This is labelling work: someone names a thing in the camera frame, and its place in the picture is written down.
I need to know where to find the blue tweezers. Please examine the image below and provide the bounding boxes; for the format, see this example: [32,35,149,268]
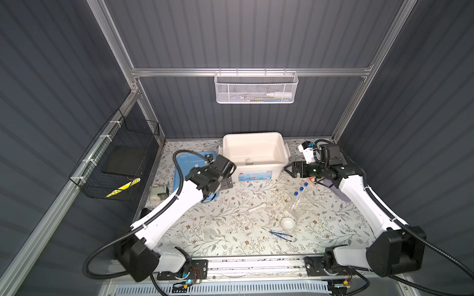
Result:
[269,231,293,242]

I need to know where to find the clear test tube rack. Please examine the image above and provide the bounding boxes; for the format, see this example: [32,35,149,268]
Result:
[285,193,313,222]

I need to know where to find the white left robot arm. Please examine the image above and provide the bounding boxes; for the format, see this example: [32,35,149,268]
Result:
[118,150,237,282]

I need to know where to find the black wire wall basket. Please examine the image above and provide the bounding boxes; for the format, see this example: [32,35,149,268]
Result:
[69,111,160,202]

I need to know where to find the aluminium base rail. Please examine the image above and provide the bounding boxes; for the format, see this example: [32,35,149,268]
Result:
[107,254,404,286]

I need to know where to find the white plastic storage box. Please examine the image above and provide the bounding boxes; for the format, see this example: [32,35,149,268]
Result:
[219,132,291,183]

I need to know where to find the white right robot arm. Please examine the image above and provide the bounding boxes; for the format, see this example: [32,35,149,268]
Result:
[284,139,426,278]

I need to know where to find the blue plastic box lid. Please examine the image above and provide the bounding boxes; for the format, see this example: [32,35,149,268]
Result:
[173,151,219,203]

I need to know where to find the white pestle rod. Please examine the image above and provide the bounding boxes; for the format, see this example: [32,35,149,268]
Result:
[248,202,267,213]

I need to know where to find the white wire wall basket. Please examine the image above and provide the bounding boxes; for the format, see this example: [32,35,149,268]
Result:
[214,72,299,104]

